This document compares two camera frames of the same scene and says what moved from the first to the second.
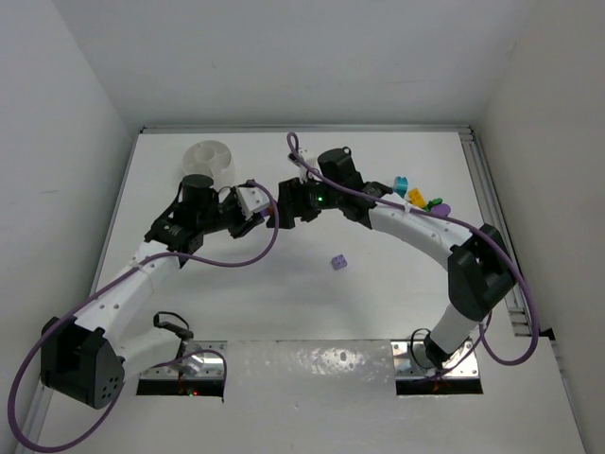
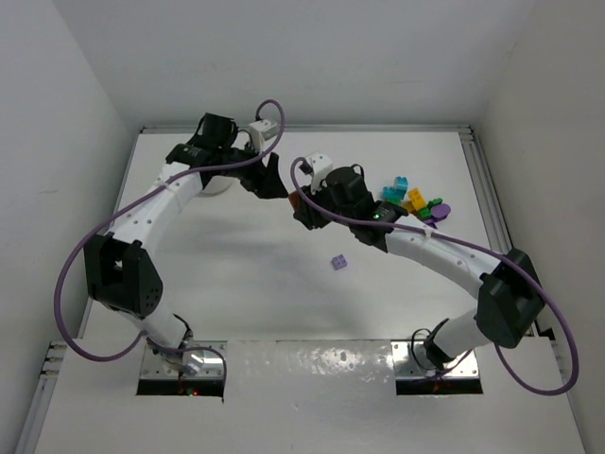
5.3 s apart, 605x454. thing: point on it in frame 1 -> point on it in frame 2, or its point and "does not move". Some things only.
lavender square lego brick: [338, 262] does not move
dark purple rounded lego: [442, 209] does not move
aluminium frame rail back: [306, 129] does not move
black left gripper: [240, 226] -> [258, 173]
